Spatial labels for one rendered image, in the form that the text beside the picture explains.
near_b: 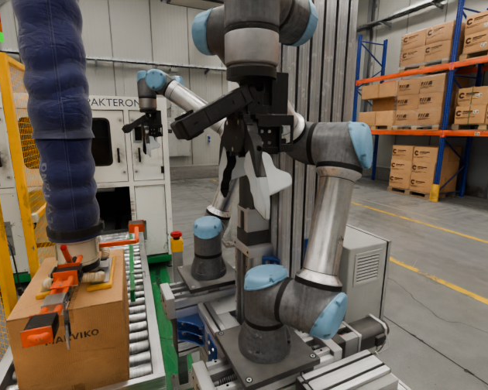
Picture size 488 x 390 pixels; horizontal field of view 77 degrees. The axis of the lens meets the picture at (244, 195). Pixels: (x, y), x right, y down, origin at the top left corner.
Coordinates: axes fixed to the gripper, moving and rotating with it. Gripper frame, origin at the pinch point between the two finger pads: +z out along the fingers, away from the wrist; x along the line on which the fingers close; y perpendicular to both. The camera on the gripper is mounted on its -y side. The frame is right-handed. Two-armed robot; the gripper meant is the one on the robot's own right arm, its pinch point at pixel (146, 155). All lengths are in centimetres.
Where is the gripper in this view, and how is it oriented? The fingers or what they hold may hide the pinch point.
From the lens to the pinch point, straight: 142.7
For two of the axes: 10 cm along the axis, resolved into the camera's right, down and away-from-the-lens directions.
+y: 9.1, -0.9, 4.1
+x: -4.2, -1.9, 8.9
